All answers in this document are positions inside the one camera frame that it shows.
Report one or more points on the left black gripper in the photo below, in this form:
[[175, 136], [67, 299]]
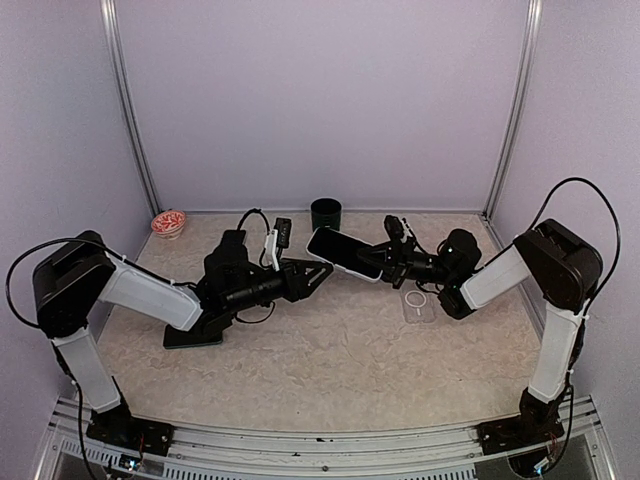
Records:
[[296, 282]]

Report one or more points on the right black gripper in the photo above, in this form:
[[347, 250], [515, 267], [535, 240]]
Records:
[[397, 261]]

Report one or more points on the lavender phone case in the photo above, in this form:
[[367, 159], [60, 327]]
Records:
[[335, 265]]

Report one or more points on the black phone top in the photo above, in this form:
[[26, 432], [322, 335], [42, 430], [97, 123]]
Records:
[[340, 252]]

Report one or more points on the black phone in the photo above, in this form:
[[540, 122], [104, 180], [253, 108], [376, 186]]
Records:
[[340, 252], [234, 237], [177, 339]]

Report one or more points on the clear phone case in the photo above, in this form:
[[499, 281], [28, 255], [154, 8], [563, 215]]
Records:
[[417, 306]]

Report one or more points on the black phone bottom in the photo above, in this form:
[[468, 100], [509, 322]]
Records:
[[177, 339]]

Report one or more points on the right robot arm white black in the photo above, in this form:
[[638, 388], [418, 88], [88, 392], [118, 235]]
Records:
[[564, 268]]

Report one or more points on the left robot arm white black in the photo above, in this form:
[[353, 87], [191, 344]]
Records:
[[69, 282]]

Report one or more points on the dark green mug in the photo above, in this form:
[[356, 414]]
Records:
[[326, 213]]

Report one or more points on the red white patterned bowl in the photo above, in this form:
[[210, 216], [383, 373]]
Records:
[[169, 224]]

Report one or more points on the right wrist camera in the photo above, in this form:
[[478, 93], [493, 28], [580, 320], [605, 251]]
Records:
[[396, 230]]

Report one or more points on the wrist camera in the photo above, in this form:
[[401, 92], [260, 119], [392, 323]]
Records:
[[277, 240], [396, 230]]

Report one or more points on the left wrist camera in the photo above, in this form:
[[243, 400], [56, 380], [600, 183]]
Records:
[[277, 240]]

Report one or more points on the front aluminium rail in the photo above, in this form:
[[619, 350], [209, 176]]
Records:
[[197, 451]]

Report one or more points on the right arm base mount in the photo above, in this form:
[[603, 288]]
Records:
[[513, 433]]

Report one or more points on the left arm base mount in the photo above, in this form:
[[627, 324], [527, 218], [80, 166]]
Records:
[[141, 435]]

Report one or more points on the right aluminium frame post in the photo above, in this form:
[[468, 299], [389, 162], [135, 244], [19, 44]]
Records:
[[525, 66]]

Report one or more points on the aluminium frame post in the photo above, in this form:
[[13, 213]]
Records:
[[109, 16], [525, 66]]

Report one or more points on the left aluminium frame post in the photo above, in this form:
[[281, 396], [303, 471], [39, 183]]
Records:
[[109, 16]]

